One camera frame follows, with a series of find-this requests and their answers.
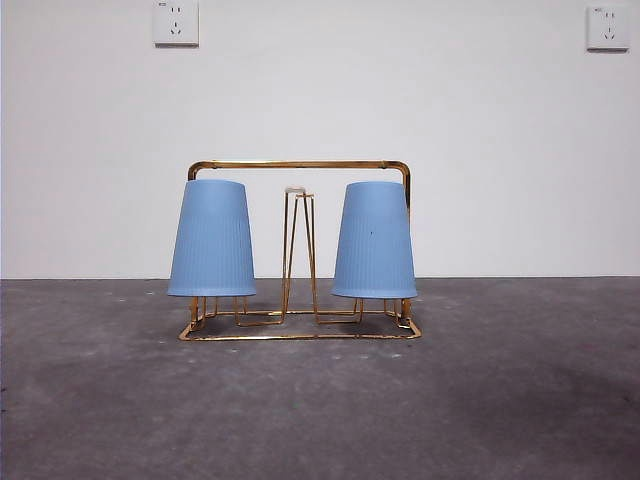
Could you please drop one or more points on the blue ribbed plastic cup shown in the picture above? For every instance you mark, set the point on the blue ribbed plastic cup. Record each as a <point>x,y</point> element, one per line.
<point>212,245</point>
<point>374,250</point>

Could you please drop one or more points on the white wall power socket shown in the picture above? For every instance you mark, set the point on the white wall power socket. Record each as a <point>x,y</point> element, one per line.
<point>608,27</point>
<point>176,22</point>

